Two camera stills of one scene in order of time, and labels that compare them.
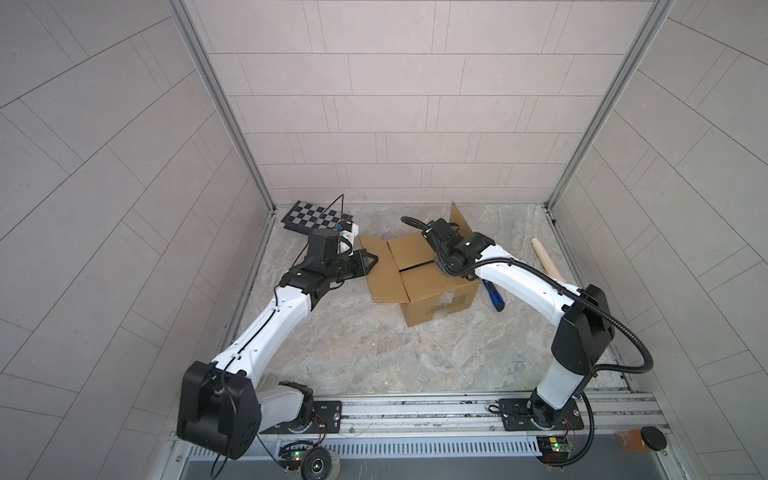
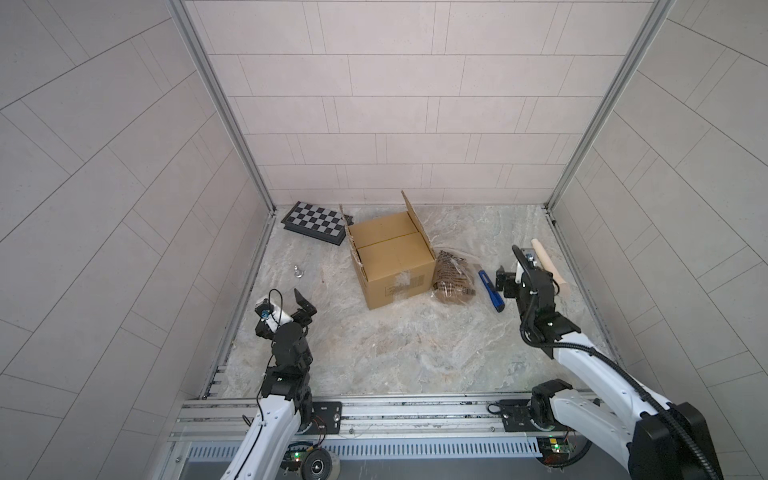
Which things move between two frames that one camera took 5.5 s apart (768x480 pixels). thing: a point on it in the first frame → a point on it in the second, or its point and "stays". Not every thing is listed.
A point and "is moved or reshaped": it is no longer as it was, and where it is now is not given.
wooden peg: (546, 260) stays
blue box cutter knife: (495, 294) stays
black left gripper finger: (363, 262) → (306, 312)
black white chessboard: (305, 217) stays
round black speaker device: (320, 464) stays
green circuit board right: (554, 449) stays
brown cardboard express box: (403, 271) is moved or reshaped
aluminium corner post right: (657, 13) stays
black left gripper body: (341, 268) → (296, 322)
